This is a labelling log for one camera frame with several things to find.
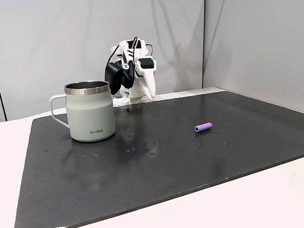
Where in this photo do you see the black oval camera box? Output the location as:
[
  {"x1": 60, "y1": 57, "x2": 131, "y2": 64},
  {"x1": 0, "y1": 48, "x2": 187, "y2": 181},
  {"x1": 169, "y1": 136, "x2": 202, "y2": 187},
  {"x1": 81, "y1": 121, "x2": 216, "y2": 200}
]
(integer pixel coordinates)
[{"x1": 104, "y1": 59, "x2": 136, "y2": 96}]

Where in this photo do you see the purple pen grip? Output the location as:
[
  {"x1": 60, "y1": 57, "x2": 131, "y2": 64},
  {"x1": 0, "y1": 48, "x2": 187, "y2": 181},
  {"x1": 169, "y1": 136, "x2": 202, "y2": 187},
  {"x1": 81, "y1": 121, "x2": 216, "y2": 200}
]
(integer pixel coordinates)
[{"x1": 194, "y1": 122, "x2": 213, "y2": 134}]

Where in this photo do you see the pale green steel mug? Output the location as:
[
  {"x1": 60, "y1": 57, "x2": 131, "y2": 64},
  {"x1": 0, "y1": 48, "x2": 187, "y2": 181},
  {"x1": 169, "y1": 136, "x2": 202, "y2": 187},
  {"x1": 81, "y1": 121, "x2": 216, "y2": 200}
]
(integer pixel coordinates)
[{"x1": 48, "y1": 80, "x2": 116, "y2": 144}]

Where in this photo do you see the black camera cable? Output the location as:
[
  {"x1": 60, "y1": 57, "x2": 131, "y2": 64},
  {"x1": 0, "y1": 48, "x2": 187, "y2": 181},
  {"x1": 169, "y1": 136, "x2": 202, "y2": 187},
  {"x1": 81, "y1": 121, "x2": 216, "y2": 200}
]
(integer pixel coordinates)
[{"x1": 106, "y1": 44, "x2": 121, "y2": 69}]

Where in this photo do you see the black table mat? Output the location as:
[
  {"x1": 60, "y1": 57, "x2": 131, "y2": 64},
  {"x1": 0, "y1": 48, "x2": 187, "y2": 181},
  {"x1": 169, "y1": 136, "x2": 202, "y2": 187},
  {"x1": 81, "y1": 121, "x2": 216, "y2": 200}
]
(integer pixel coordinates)
[{"x1": 8, "y1": 87, "x2": 304, "y2": 228}]

